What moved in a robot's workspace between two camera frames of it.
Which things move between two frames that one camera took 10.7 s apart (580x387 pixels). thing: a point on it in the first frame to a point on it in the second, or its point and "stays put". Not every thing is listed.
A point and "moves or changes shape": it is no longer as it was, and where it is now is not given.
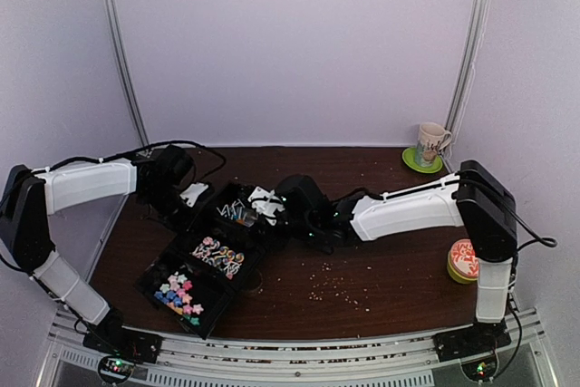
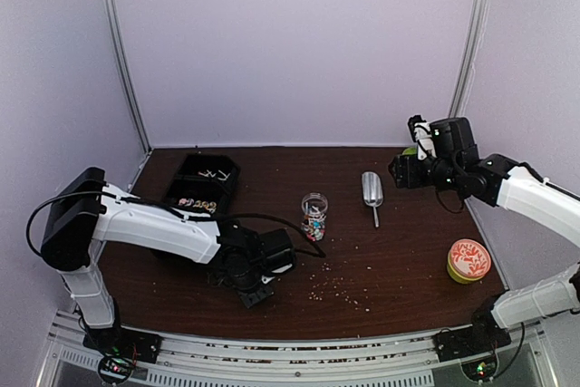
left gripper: x=188 y=225 to x=250 y=299
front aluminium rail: x=385 y=361 stays put
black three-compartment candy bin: x=198 y=273 moves or changes shape
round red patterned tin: x=462 y=266 stays put
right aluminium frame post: x=478 y=15 stays put
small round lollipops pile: x=238 y=212 to x=222 y=178
